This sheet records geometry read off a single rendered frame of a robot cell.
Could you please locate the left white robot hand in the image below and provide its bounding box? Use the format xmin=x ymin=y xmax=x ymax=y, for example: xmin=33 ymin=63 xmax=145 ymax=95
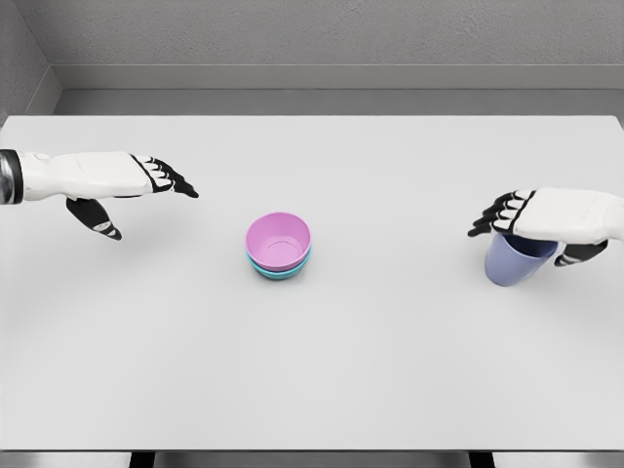
xmin=54 ymin=151 xmax=200 ymax=242

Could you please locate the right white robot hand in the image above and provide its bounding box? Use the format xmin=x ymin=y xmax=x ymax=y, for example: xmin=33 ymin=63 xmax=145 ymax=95
xmin=467 ymin=188 xmax=624 ymax=268

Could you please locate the lavender blue cup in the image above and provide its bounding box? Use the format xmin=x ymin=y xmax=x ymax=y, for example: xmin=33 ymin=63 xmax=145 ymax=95
xmin=484 ymin=232 xmax=559 ymax=289

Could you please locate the pink bowl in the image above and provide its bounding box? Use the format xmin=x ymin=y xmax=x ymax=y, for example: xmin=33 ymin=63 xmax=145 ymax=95
xmin=244 ymin=212 xmax=312 ymax=270

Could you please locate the teal bowl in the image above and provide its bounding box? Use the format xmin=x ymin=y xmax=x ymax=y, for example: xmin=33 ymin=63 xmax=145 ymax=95
xmin=247 ymin=252 xmax=312 ymax=283

